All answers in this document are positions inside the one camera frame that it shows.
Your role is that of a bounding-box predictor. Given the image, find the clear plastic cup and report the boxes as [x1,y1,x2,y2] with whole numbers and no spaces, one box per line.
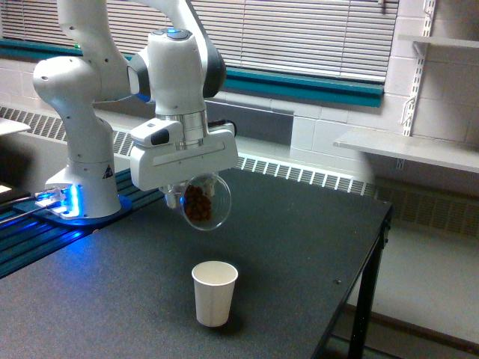
[180,173,232,231]

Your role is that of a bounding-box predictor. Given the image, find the white board at left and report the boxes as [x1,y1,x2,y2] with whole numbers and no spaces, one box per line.
[0,117,31,136]

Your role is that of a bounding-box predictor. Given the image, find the white shelf rail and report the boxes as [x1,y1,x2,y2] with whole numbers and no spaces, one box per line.
[399,0,436,137]

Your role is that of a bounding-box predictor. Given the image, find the white baseboard radiator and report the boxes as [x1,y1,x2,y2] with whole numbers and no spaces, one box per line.
[1,105,478,237]

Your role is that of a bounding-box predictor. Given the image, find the white wall shelf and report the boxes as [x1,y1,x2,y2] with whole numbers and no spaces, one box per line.
[398,34,479,49]
[334,129,478,173]

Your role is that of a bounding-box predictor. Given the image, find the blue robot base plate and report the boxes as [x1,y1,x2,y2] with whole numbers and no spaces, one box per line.
[13,194,132,228]

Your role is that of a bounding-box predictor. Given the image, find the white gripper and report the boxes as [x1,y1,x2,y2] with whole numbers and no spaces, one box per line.
[129,119,238,209]

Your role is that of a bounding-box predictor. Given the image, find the black slotted aluminium rail base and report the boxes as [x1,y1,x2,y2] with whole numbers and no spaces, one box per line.
[1,169,163,277]

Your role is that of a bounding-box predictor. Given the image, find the upper white wall shelf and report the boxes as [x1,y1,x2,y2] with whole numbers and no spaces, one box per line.
[398,34,479,49]

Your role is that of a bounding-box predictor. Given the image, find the teal window sill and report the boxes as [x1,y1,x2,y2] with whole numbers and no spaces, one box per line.
[1,38,384,108]

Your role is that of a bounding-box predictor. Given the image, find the window blinds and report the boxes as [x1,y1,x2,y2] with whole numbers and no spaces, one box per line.
[1,1,399,82]

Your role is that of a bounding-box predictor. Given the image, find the white paper cup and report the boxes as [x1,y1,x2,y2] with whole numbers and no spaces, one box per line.
[192,261,238,328]

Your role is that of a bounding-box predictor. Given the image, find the black cable at base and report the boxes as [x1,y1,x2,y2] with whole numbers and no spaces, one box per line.
[0,193,37,206]

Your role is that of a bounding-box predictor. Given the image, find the brown nuts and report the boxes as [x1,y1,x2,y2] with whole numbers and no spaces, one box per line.
[183,185,212,221]

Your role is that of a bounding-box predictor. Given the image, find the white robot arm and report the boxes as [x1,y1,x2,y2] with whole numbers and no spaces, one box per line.
[34,1,237,221]

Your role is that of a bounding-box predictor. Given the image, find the black table leg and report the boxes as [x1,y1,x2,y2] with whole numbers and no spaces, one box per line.
[347,209,393,358]

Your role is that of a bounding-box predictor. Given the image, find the grey cable at base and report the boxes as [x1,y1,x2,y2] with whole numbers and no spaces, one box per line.
[0,206,46,225]

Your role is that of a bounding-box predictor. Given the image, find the lower white wall shelf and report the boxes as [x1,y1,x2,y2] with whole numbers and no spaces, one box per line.
[334,129,478,173]

